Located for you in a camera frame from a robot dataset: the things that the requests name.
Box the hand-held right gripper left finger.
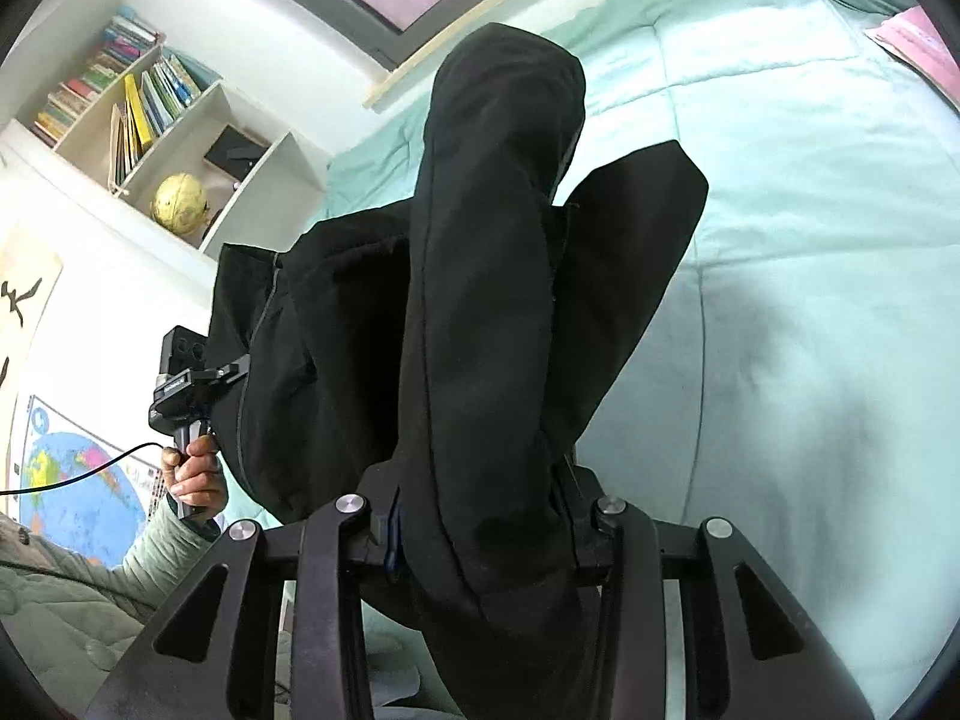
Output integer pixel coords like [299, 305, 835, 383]
[82, 463, 412, 720]

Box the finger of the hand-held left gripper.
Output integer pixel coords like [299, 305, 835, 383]
[195, 351, 254, 389]

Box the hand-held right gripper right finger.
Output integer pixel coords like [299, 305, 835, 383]
[553, 463, 877, 720]

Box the black hooded jacket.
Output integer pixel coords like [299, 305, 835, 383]
[204, 22, 710, 720]

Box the person's left forearm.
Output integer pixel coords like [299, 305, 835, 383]
[0, 496, 227, 698]

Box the person's left hand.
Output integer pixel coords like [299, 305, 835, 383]
[160, 433, 230, 517]

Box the world map poster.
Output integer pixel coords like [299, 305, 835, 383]
[10, 392, 170, 569]

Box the yellow globe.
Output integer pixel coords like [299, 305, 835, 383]
[150, 172, 212, 230]

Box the white bookshelf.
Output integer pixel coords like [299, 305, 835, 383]
[13, 4, 332, 257]

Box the black box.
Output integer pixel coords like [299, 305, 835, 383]
[201, 125, 272, 186]

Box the group of thin upright books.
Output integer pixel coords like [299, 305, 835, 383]
[107, 52, 220, 190]

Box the row of colourful books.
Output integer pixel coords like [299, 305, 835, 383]
[31, 6, 164, 149]

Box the mint green quilted bed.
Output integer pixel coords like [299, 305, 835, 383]
[225, 0, 960, 720]

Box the wooden window ledge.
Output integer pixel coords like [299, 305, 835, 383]
[362, 0, 647, 112]

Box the pink patterned cloth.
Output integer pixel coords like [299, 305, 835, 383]
[862, 4, 960, 104]

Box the black cable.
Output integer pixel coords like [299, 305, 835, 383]
[0, 441, 170, 500]

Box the calligraphy wall scroll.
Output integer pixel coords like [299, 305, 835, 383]
[0, 221, 65, 422]

